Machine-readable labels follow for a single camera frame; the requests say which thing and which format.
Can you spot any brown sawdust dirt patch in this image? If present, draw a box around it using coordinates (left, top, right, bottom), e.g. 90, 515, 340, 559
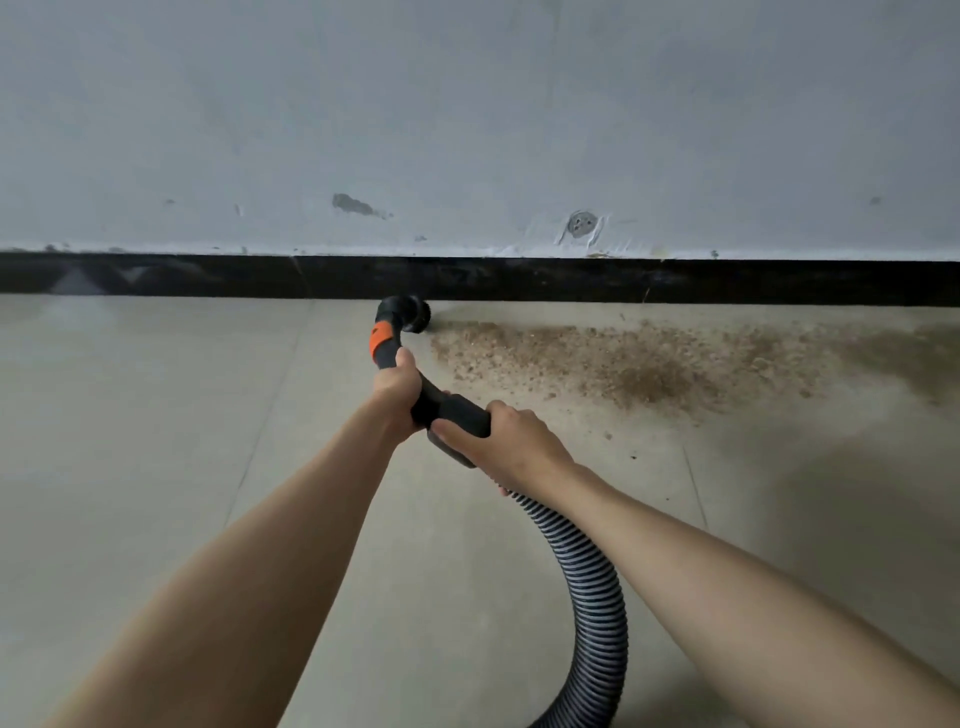
427, 318, 960, 422

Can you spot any tiled floor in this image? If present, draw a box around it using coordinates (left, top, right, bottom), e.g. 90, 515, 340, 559
0, 292, 960, 728

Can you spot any person's left hand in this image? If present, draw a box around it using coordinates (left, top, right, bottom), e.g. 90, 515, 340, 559
367, 348, 432, 447

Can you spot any person's right hand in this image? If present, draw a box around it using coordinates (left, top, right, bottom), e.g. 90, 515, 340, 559
429, 399, 581, 501

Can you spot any round grey wall outlet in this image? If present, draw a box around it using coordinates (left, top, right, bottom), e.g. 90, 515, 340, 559
562, 208, 602, 245

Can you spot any person's right forearm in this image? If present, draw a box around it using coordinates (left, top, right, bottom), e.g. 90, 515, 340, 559
547, 465, 960, 728

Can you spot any black vacuum hose with handle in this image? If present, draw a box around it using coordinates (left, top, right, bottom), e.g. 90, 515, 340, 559
369, 294, 630, 728

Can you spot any person's left forearm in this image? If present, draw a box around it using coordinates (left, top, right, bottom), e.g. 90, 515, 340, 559
45, 405, 410, 728

